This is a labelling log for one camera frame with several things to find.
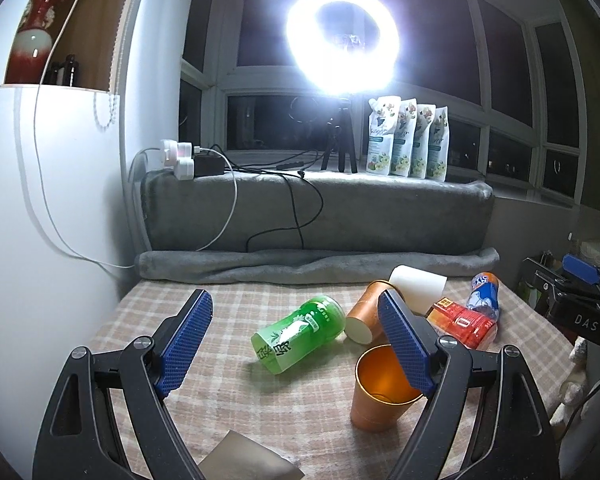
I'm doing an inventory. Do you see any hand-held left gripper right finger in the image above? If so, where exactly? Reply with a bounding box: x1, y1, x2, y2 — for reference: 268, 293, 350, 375
376, 290, 561, 480

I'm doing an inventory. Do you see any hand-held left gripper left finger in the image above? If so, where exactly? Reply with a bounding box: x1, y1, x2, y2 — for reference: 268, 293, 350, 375
32, 288, 215, 480

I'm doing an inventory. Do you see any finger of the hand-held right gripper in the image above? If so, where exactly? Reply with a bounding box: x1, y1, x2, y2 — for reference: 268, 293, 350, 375
561, 253, 600, 292
522, 257, 564, 312

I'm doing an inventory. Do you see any green printed cup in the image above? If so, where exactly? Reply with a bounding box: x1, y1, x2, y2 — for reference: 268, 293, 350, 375
250, 296, 349, 376

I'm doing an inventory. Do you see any orange paper cup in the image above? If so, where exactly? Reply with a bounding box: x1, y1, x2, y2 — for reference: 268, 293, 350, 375
350, 344, 426, 432
345, 280, 399, 345

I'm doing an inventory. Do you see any white paper cup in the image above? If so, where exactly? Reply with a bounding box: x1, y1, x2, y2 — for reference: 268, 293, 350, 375
389, 264, 449, 319

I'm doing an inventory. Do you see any red label bottle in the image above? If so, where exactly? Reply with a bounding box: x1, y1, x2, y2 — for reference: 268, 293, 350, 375
425, 297, 498, 351

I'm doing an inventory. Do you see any blue orange label bottle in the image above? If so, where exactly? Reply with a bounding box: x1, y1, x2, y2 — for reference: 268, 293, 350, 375
466, 271, 502, 322

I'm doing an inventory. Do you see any white plush toy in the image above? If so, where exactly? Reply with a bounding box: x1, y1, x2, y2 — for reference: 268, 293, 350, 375
550, 337, 589, 428

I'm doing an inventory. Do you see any checked cloth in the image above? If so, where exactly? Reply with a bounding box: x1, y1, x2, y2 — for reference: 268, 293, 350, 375
87, 275, 576, 480

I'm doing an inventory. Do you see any grey blanket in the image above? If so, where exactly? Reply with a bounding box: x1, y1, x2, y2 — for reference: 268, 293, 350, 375
135, 169, 501, 283

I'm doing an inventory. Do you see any grey card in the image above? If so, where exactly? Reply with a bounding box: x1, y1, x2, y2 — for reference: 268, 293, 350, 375
197, 430, 303, 480

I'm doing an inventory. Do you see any white green pouch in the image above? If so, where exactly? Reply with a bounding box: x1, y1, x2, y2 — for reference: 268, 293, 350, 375
366, 95, 406, 176
392, 100, 421, 177
410, 104, 438, 179
426, 105, 452, 182

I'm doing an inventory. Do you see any black power strip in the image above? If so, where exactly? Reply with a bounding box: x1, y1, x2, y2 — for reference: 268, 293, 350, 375
192, 156, 227, 178

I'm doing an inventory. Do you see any black tripod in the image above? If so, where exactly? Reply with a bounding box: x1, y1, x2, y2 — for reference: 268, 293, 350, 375
320, 95, 359, 174

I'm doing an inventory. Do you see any red white vase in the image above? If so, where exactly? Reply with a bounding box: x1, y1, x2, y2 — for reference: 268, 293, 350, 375
5, 0, 72, 85

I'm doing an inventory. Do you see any short white cable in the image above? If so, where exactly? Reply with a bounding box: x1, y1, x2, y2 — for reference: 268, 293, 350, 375
195, 146, 240, 252

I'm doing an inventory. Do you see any black cable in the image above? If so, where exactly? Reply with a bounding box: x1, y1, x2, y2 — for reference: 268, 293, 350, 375
246, 160, 326, 253

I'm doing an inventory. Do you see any white bead cord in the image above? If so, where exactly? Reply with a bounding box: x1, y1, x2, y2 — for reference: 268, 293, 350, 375
92, 92, 119, 131

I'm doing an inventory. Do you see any long white cable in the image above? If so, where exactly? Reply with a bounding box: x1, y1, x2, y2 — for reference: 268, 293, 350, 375
32, 0, 137, 270

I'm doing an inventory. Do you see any ring light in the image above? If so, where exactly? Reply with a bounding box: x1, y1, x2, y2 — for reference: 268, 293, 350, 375
285, 0, 402, 96

